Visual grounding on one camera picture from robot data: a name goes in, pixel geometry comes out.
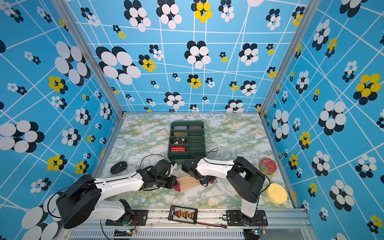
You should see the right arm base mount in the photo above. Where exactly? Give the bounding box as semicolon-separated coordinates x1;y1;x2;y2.
225;210;268;227

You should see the tan maroon striped sock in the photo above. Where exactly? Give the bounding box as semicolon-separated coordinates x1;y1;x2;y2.
173;175;217;192

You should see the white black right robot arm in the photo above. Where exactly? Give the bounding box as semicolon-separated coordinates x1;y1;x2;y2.
182;157;266;226

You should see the green plastic organizer tray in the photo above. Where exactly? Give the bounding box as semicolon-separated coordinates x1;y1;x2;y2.
168;121;206;165

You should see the red black wire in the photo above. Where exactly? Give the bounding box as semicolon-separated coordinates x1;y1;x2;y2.
196;221;228;229

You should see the aluminium front rail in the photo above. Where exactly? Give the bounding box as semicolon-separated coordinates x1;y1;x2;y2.
56;209;318;240

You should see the yellow rolled sock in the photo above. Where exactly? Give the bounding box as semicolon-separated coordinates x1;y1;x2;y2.
174;132;188;137

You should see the yellow round sponge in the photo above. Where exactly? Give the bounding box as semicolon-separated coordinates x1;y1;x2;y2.
266;183;288;205

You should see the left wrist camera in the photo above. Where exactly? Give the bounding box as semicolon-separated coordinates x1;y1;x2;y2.
169;161;178;175

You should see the maroon rolled sock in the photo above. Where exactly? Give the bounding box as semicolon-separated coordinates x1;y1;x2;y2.
189;125;203;130

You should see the red green tape roll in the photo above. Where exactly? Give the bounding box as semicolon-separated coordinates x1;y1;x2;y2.
259;159;278;175

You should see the black patterned rolled sock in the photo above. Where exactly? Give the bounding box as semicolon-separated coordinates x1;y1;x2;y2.
171;137;187;145

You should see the red patterned rolled sock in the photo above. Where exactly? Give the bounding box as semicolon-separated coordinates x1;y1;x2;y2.
171;146;186;152

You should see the black computer mouse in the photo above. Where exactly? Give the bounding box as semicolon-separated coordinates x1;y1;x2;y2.
110;161;128;175

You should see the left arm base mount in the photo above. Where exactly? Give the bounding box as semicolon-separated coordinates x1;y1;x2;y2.
105;210;149;227

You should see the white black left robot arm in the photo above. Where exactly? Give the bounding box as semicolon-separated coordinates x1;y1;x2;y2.
56;160;177;229

